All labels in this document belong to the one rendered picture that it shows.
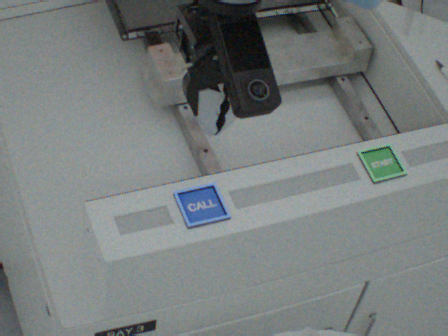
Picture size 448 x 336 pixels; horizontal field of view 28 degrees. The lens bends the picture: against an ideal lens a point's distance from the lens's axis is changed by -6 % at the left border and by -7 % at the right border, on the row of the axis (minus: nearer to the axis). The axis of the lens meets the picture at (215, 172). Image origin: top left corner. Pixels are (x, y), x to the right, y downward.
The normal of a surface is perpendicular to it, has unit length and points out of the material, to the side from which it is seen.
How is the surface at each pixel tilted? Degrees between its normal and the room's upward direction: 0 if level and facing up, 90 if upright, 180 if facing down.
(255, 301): 90
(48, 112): 0
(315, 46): 0
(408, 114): 90
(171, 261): 90
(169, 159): 0
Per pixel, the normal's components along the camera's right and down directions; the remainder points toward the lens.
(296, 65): 0.11, -0.64
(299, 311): 0.35, 0.74
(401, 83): -0.93, 0.20
